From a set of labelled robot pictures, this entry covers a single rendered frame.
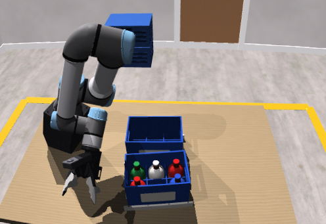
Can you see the red bottle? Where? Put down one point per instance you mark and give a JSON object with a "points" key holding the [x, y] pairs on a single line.
{"points": [[137, 181], [175, 168]]}

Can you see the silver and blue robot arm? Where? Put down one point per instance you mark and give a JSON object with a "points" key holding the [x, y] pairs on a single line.
{"points": [[113, 48]]}

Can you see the blue crate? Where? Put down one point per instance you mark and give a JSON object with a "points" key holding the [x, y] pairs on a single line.
{"points": [[157, 191], [156, 127]]}

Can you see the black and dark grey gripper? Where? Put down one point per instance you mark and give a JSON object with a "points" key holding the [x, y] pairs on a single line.
{"points": [[85, 170]]}

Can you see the green bottle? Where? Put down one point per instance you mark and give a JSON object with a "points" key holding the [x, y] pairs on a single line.
{"points": [[137, 170]]}

